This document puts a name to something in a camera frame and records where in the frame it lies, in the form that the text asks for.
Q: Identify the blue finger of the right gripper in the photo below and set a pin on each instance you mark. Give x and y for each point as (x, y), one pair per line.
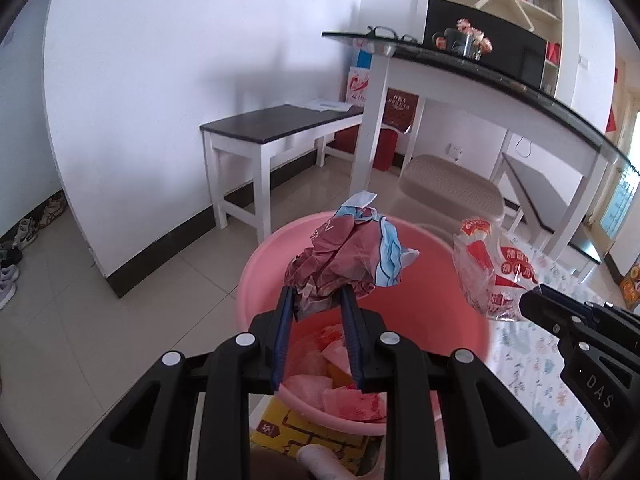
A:
(551, 317)
(567, 302)

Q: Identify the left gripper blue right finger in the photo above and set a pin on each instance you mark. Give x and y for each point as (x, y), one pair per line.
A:
(352, 325)

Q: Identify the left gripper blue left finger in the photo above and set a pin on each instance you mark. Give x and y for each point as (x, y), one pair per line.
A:
(282, 318)

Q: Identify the red plastic bag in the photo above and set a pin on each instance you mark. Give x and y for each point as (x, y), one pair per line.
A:
(318, 373)

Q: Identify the clear red yellow snack bag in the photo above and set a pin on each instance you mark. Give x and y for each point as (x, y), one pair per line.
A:
(494, 272)

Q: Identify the maroon blue wrapper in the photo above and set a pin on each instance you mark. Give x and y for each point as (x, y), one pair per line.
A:
(356, 247)

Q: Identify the right hand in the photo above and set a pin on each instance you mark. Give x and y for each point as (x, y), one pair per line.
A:
(601, 462)

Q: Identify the left hand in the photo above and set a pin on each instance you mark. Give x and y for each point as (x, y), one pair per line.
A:
(322, 463)

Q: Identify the floral tablecloth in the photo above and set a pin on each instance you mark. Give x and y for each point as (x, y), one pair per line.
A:
(528, 361)

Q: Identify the fruit cardboard box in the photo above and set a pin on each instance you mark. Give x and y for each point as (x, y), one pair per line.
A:
(630, 287)

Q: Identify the pink plastic basin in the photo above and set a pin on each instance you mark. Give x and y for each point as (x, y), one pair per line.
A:
(429, 362)

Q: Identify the right dark-top white bench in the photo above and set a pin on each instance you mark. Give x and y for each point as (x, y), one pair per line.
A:
(543, 209)

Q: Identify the dark-top white bench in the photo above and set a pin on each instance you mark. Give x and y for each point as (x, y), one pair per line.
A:
(543, 209)
(260, 136)

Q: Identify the yellow cardboard box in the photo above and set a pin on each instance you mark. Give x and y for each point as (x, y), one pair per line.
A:
(278, 428)

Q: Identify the beige plastic stool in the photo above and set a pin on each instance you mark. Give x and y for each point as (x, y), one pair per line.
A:
(439, 193)

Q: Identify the left dark-top white bench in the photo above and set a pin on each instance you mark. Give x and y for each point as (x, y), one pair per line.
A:
(260, 136)

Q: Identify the dark red gift bag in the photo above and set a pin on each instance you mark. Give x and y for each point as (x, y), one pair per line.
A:
(399, 111)

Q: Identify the white glass-top high table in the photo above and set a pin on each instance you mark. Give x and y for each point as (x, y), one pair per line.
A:
(435, 75)

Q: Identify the white red gift bag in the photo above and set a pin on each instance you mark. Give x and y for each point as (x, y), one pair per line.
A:
(357, 86)

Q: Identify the shoes on floor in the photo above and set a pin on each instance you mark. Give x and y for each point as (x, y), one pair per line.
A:
(25, 234)

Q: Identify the black monitor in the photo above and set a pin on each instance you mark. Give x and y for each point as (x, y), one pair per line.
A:
(485, 39)

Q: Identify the eyeglasses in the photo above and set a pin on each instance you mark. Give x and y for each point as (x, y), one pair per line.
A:
(385, 32)

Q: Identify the wall socket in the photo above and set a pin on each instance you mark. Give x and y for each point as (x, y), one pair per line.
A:
(454, 151)

